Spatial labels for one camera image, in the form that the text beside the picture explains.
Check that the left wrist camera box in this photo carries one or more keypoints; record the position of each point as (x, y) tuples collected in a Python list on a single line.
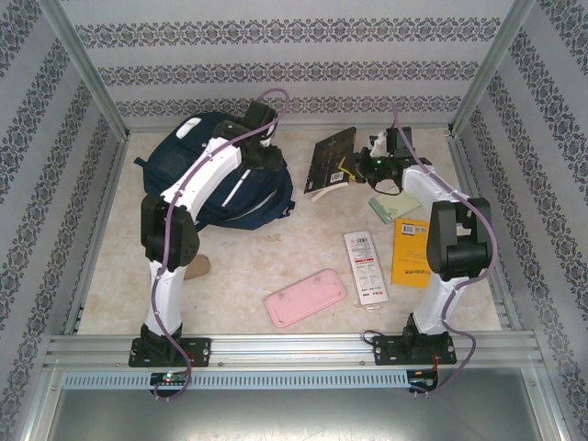
[(266, 141)]

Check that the green notebook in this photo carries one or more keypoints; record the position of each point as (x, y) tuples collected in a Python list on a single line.
[(395, 206)]

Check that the aluminium frame post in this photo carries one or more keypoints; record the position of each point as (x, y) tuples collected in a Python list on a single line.
[(492, 59), (83, 59)]

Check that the tan oblong block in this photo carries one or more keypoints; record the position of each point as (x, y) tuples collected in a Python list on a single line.
[(200, 266)]

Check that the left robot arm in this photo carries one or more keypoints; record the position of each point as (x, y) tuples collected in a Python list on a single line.
[(170, 234)]

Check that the pink pencil case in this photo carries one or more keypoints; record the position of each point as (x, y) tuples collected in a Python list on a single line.
[(303, 298)]

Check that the aluminium mounting rail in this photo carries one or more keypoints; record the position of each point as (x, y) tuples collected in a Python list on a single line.
[(294, 349)]

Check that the aluminium side rail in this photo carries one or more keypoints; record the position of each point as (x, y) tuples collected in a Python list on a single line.
[(92, 257), (461, 156)]

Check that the yellow book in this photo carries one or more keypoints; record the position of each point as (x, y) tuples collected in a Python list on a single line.
[(406, 257)]

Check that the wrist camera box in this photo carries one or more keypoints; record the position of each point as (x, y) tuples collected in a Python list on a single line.
[(266, 141), (377, 142)]

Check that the aluminium cross rail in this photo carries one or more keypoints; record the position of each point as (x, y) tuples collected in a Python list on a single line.
[(321, 126)]

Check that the black book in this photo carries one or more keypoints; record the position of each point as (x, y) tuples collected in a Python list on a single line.
[(328, 161)]

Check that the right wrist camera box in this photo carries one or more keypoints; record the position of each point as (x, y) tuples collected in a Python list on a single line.
[(377, 142)]

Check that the navy blue backpack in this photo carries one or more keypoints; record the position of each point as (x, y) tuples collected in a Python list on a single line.
[(154, 170)]

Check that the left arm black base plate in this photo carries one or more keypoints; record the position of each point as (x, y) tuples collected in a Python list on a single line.
[(200, 351)]

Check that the white packaged ruler set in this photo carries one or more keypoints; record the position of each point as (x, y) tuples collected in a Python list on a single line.
[(365, 266)]

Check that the grey metal panel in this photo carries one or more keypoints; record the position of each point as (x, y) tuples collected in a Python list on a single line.
[(294, 418)]

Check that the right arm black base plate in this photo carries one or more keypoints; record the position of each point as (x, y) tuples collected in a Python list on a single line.
[(386, 351)]

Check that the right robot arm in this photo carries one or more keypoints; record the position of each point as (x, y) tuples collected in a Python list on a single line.
[(459, 243)]

